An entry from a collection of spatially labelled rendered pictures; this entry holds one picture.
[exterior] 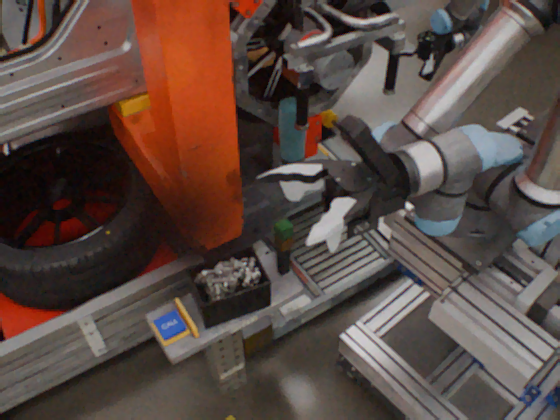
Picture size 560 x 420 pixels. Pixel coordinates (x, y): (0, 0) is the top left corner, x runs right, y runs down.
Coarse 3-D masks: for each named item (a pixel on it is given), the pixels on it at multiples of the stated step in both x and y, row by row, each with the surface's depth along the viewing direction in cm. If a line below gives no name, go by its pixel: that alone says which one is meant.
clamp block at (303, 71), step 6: (282, 66) 151; (300, 66) 147; (306, 66) 147; (282, 72) 152; (288, 72) 149; (294, 72) 147; (300, 72) 145; (306, 72) 146; (312, 72) 147; (288, 78) 151; (294, 78) 148; (300, 78) 146; (306, 78) 148; (312, 78) 149; (300, 84) 148; (306, 84) 149
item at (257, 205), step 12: (252, 192) 191; (252, 204) 187; (264, 204) 188; (252, 216) 186; (264, 216) 189; (252, 228) 189; (264, 228) 193; (240, 240) 190; (252, 240) 194; (228, 252) 201
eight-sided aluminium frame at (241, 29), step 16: (272, 0) 152; (240, 16) 154; (256, 16) 152; (368, 16) 176; (240, 32) 153; (240, 48) 156; (352, 48) 191; (368, 48) 187; (240, 64) 160; (240, 80) 165; (352, 80) 192; (240, 96) 168; (320, 96) 194; (336, 96) 193; (256, 112) 176; (272, 112) 180; (320, 112) 194
